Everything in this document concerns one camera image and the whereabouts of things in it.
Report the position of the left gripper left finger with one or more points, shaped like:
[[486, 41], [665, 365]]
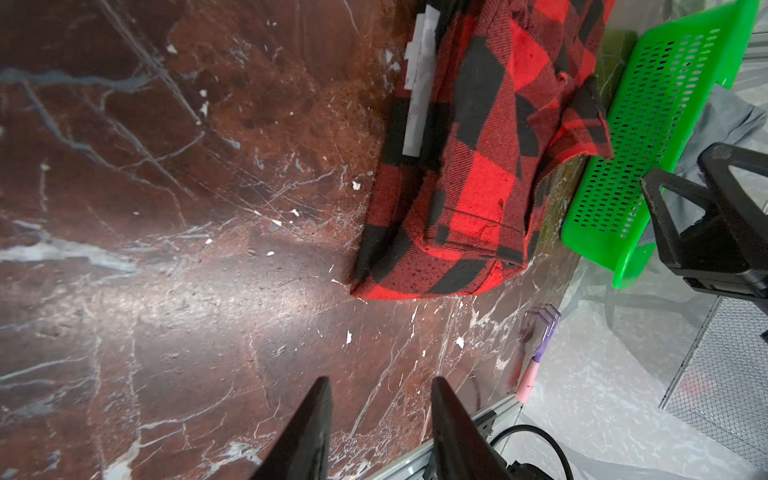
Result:
[[302, 450]]

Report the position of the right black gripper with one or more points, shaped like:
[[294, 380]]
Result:
[[725, 252]]

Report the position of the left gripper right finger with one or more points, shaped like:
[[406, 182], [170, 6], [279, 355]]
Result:
[[459, 449]]

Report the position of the red black plaid shirt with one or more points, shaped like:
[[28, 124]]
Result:
[[495, 95]]

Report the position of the purple pink toy fork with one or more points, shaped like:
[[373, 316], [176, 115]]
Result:
[[550, 316]]

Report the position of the green plastic basket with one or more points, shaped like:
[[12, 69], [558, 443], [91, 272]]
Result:
[[664, 88]]

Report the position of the aluminium front rail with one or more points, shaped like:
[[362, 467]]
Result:
[[420, 463]]

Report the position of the pink object in wire basket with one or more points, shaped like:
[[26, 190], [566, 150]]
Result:
[[693, 388]]

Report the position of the white wire mesh basket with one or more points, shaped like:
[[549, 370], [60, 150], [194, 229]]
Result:
[[731, 348]]

